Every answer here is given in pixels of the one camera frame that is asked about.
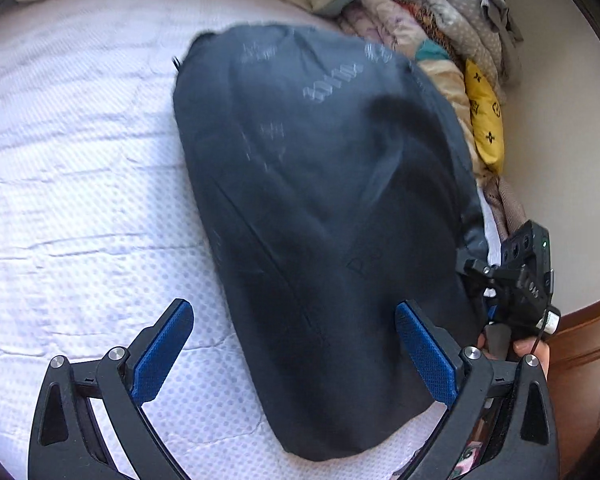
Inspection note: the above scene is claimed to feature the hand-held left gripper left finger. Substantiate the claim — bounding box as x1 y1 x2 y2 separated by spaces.
27 298 196 480

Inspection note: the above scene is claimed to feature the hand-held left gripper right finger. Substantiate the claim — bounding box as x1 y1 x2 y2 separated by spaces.
395 301 561 480

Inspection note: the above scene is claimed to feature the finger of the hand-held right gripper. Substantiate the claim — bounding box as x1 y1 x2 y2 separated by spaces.
455 252 507 322

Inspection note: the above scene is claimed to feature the black printed jacket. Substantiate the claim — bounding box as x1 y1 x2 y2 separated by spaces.
172 22 496 477

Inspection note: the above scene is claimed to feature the person's right hand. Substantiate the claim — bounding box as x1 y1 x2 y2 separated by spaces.
476 332 551 378

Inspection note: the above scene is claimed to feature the brown patterned cloth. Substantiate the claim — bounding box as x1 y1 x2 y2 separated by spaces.
480 172 531 246

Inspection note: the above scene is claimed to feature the brown wooden door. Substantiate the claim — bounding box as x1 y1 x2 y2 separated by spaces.
545 292 600 461

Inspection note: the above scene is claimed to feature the yellow printed pillow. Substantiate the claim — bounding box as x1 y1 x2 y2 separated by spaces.
464 58 506 168

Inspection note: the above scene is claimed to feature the white dotted bed cover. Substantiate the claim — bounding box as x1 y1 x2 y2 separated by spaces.
0 0 461 480

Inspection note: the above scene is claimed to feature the cream blanket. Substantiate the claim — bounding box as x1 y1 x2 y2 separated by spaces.
415 55 491 176

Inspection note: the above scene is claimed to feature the pile of folded blankets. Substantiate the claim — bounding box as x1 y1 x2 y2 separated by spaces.
387 0 511 86

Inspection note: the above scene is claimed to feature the grey garment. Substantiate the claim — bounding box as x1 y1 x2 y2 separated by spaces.
480 0 526 76

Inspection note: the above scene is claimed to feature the floral quilt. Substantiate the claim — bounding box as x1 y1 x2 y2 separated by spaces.
337 0 451 61

